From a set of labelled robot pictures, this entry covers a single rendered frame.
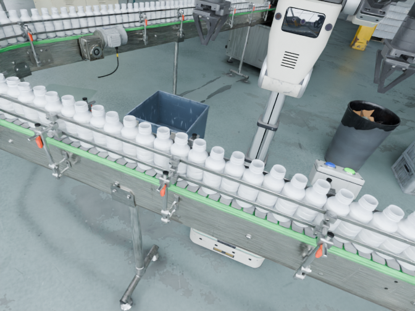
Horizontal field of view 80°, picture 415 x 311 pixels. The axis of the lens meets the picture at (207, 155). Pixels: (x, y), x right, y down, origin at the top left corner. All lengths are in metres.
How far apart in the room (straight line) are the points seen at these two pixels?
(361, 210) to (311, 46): 0.66
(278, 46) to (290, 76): 0.13
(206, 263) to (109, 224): 0.74
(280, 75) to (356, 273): 0.79
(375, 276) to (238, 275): 1.04
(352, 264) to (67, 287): 1.50
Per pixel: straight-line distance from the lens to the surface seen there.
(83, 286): 1.79
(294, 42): 1.13
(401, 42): 0.71
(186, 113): 1.43
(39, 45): 2.05
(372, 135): 2.64
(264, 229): 0.80
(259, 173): 0.69
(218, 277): 1.76
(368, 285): 0.96
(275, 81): 1.18
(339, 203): 0.74
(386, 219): 0.78
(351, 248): 0.85
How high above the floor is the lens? 1.60
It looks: 40 degrees down
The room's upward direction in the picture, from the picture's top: 10 degrees clockwise
